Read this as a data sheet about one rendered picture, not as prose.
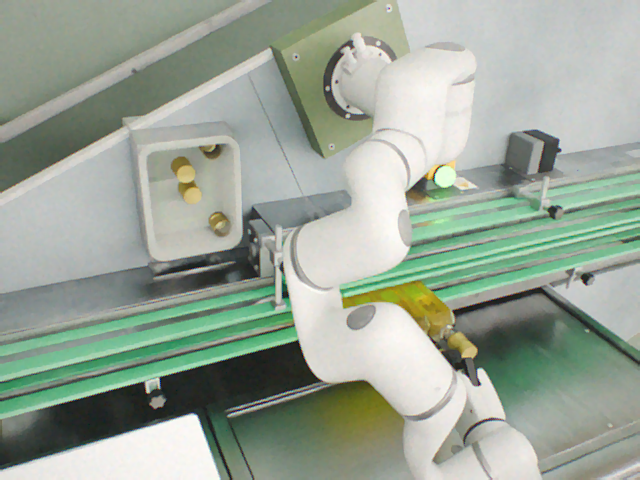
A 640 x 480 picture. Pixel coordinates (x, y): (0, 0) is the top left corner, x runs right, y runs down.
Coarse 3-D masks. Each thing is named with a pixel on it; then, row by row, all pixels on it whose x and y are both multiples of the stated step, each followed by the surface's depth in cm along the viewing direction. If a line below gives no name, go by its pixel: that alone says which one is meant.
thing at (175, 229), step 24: (168, 144) 99; (192, 144) 101; (144, 168) 99; (168, 168) 108; (216, 168) 112; (240, 168) 107; (144, 192) 101; (168, 192) 110; (216, 192) 115; (240, 192) 109; (144, 216) 104; (168, 216) 113; (192, 216) 115; (240, 216) 111; (168, 240) 112; (192, 240) 113; (216, 240) 113; (240, 240) 113
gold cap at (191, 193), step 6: (192, 180) 111; (180, 186) 109; (186, 186) 108; (192, 186) 108; (180, 192) 109; (186, 192) 107; (192, 192) 108; (198, 192) 108; (186, 198) 108; (192, 198) 108; (198, 198) 109; (192, 204) 109
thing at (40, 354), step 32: (512, 256) 130; (352, 288) 116; (128, 320) 105; (160, 320) 105; (192, 320) 105; (224, 320) 106; (0, 352) 96; (32, 352) 97; (64, 352) 97; (96, 352) 97
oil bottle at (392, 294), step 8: (384, 288) 119; (392, 288) 119; (384, 296) 116; (392, 296) 116; (400, 296) 116; (400, 304) 114; (408, 304) 114; (408, 312) 112; (416, 312) 112; (416, 320) 110; (424, 320) 110; (424, 328) 109
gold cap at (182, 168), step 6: (180, 156) 108; (174, 162) 107; (180, 162) 106; (186, 162) 106; (174, 168) 106; (180, 168) 105; (186, 168) 105; (192, 168) 106; (180, 174) 105; (186, 174) 106; (192, 174) 106; (180, 180) 106; (186, 180) 106
